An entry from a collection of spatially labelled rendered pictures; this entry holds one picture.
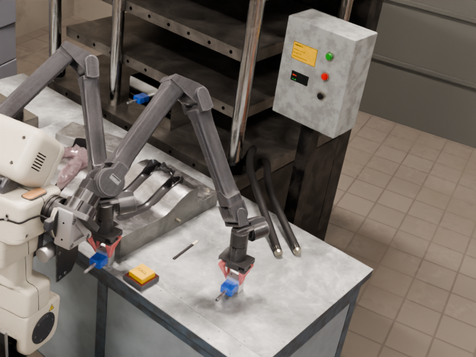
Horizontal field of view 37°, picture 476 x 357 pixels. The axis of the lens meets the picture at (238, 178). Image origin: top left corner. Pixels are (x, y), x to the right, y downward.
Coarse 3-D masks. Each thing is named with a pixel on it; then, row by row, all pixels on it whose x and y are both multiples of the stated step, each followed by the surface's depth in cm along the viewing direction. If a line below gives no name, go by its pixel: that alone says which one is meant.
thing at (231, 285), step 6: (228, 276) 226; (234, 276) 226; (228, 282) 226; (234, 282) 226; (222, 288) 224; (228, 288) 223; (234, 288) 224; (240, 288) 228; (222, 294) 222; (228, 294) 224; (216, 300) 220
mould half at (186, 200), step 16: (144, 160) 265; (128, 176) 259; (160, 176) 257; (144, 192) 253; (176, 192) 251; (192, 192) 252; (160, 208) 247; (176, 208) 249; (192, 208) 257; (208, 208) 266; (128, 224) 237; (144, 224) 239; (160, 224) 245; (176, 224) 253; (128, 240) 234; (144, 240) 242
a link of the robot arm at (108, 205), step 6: (102, 198) 220; (108, 198) 221; (114, 198) 220; (102, 204) 218; (108, 204) 218; (114, 204) 219; (96, 210) 219; (102, 210) 218; (108, 210) 218; (96, 216) 220; (102, 216) 219; (108, 216) 219
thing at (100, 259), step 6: (102, 246) 230; (96, 252) 230; (102, 252) 229; (114, 252) 231; (90, 258) 227; (96, 258) 227; (102, 258) 227; (108, 258) 229; (90, 264) 228; (96, 264) 226; (102, 264) 227; (108, 264) 230
